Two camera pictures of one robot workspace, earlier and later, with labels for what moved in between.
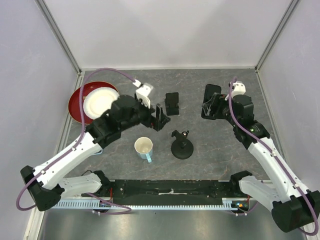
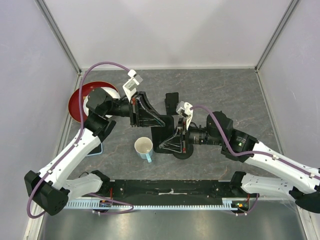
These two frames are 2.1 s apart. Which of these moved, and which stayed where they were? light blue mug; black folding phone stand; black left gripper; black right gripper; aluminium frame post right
Moved: black right gripper
Stayed: light blue mug; black folding phone stand; black left gripper; aluminium frame post right
